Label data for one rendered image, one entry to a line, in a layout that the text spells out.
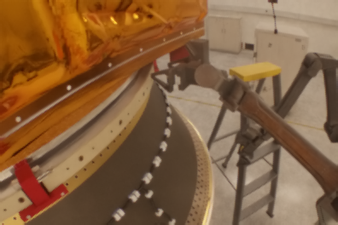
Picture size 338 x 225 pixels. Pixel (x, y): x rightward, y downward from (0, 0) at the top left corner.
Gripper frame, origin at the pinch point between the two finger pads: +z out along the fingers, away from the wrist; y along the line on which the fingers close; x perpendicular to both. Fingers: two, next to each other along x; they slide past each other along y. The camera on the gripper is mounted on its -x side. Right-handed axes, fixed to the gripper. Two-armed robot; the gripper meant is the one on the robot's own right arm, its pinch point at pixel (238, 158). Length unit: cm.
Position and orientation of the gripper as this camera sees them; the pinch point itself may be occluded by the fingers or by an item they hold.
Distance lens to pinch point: 112.9
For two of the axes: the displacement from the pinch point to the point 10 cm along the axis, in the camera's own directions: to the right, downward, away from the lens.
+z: -4.2, 6.8, 6.0
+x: 8.6, 5.2, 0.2
